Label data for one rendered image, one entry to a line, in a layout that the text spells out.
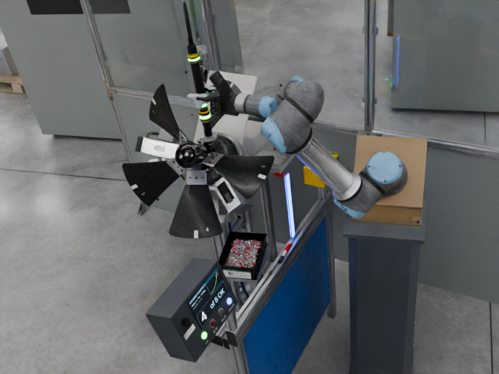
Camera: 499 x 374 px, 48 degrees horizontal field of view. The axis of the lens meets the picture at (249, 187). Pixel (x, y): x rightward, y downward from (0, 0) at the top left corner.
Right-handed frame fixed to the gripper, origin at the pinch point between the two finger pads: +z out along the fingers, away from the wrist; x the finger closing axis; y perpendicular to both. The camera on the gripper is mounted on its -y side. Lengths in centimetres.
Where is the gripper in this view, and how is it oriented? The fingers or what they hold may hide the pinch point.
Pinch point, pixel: (194, 90)
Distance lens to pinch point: 224.6
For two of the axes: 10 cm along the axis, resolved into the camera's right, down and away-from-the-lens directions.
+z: -8.7, -2.1, 4.5
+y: 1.2, 8.0, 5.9
